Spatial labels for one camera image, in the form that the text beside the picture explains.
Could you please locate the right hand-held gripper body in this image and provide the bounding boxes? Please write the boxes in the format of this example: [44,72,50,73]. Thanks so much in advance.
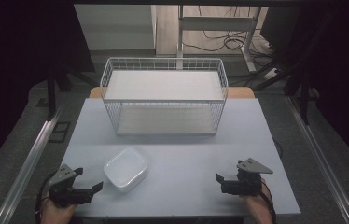
[235,157,274,198]

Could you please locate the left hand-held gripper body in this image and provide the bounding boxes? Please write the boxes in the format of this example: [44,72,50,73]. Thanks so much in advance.
[48,163,85,208]

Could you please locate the white plastic lidded container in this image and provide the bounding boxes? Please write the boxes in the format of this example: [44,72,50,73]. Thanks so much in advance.
[103,147,149,193]

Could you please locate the white wire shelf rack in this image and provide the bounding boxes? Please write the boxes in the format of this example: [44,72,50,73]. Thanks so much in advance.
[99,57,230,136]

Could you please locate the person's right hand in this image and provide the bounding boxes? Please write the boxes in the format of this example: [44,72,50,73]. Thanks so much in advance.
[241,178,272,216]

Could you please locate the person's left hand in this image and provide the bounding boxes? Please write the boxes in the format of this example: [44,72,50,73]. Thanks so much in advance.
[40,195,77,224]

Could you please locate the wooden board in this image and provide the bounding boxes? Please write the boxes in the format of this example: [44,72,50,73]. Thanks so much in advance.
[88,86,256,100]

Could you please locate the black metal stand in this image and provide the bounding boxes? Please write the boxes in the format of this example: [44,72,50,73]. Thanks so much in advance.
[45,63,97,122]

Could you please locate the white power strip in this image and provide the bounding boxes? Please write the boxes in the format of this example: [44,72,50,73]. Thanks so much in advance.
[263,66,280,81]

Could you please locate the white cabinet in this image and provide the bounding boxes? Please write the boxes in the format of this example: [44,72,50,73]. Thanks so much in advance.
[74,4,158,52]

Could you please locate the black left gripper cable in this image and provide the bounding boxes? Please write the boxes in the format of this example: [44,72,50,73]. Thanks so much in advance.
[34,170,59,224]

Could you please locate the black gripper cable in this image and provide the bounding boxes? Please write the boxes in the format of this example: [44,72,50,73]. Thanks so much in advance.
[259,179,278,224]
[34,170,59,224]

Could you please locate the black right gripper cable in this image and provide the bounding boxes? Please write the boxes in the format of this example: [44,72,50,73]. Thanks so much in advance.
[259,179,278,224]

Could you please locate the black cable beside table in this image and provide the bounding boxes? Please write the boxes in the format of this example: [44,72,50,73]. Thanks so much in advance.
[272,138,285,161]

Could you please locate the aluminium rail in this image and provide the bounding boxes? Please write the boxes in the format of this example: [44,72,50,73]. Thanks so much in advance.
[0,104,65,224]
[285,95,349,224]

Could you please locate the black floor cables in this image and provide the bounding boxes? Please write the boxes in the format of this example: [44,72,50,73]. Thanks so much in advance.
[182,5,274,59]

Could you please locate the white metal desk frame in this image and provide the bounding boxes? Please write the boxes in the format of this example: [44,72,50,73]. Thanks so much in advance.
[176,4,263,75]

